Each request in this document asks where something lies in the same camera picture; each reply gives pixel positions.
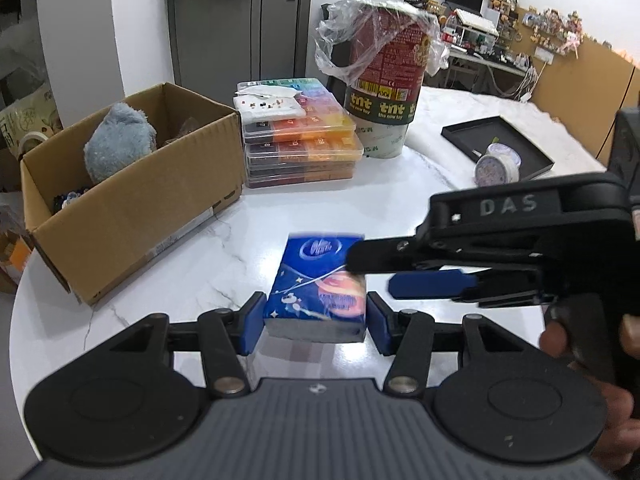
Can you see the red bucket with plastic bag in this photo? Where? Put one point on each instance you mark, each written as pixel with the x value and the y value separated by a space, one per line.
pixel 385 75

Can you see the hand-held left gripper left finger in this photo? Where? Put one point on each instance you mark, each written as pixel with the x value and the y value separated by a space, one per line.
pixel 252 322

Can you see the blue tissue packet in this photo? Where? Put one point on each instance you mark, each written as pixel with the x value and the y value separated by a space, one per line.
pixel 315 285

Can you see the grey plush toy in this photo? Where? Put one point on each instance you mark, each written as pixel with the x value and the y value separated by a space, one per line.
pixel 120 142

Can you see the dark chair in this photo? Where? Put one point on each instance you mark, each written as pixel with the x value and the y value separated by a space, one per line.
pixel 341 65

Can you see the cork board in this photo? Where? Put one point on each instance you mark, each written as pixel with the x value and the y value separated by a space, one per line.
pixel 580 85

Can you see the grey door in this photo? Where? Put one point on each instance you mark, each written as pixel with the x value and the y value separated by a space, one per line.
pixel 235 25

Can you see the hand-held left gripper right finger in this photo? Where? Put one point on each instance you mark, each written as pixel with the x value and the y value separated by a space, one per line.
pixel 381 322

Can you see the tape roll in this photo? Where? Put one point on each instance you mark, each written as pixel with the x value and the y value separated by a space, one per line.
pixel 33 141

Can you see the white card packet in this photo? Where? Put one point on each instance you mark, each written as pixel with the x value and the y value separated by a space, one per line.
pixel 267 102

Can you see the yellow printed bag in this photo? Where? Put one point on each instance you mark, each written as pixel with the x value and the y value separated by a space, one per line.
pixel 25 115

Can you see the stack of colourful bead organizers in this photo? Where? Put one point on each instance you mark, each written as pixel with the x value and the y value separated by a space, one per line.
pixel 305 150

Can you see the row of small figurines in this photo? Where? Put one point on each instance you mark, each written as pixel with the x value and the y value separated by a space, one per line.
pixel 555 27

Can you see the white fluffy cloth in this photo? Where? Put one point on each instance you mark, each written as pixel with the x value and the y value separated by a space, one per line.
pixel 450 105

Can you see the person's right hand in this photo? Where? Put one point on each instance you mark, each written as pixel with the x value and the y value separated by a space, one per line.
pixel 622 425

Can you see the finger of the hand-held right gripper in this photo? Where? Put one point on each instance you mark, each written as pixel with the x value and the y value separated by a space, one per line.
pixel 425 284
pixel 380 256

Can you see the brown cardboard box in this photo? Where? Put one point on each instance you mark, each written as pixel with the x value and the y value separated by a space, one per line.
pixel 140 220

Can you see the black tray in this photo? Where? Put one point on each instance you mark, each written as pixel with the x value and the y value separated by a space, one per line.
pixel 520 145

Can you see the cluttered white desk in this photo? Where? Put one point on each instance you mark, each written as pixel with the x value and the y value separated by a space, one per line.
pixel 492 60

